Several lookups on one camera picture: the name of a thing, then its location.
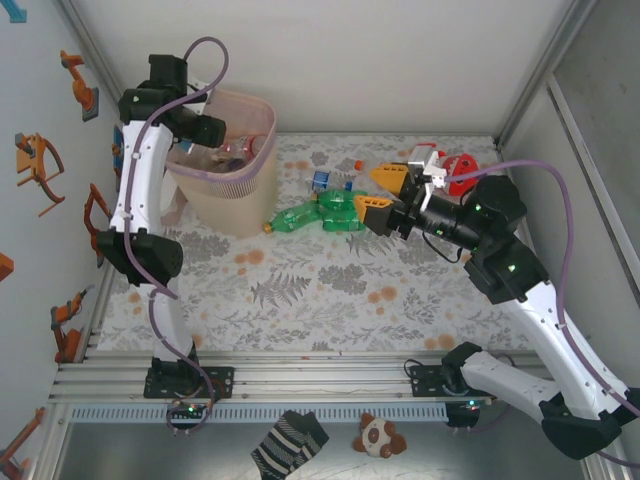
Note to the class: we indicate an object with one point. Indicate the green plastic bottle yellow cap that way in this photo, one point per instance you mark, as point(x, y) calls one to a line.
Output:
point(340, 223)
point(340, 200)
point(295, 219)

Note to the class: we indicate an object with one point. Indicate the clear bottle orange cap label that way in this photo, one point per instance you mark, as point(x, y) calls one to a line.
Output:
point(358, 164)

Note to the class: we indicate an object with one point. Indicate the clear bottle blue label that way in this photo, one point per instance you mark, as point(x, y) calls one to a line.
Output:
point(321, 180)

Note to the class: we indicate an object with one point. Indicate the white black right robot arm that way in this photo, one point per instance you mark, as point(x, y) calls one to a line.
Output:
point(550, 330)

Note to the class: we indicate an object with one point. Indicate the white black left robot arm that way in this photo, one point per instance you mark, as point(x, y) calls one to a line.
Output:
point(140, 175)

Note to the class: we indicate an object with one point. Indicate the beige slatted waste bin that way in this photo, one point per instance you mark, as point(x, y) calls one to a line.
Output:
point(235, 210)

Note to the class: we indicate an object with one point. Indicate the red shark plush toy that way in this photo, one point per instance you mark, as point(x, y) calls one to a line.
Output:
point(462, 167)

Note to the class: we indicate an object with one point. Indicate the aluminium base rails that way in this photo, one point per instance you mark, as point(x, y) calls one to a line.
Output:
point(325, 382)

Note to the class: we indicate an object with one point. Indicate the small controller board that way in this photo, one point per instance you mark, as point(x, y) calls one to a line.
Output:
point(470, 403)
point(187, 409)

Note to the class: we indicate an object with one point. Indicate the brown white panda plush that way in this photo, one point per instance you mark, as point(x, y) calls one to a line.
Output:
point(375, 436)

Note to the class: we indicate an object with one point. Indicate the black white striped sock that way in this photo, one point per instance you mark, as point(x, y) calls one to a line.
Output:
point(287, 445)

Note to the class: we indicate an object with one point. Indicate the blue and orange wall sticker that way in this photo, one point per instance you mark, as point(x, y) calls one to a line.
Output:
point(117, 150)

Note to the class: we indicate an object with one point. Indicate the aluminium corner post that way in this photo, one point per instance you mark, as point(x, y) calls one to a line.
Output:
point(545, 70)
point(100, 65)

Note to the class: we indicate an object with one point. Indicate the aluminium panel frame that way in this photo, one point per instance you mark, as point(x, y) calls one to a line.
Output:
point(576, 140)

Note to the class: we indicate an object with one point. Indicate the orange claw wall sticker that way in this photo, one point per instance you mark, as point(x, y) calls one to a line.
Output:
point(26, 162)

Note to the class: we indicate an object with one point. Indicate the aluminium side rail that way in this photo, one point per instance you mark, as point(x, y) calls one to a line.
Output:
point(94, 332)

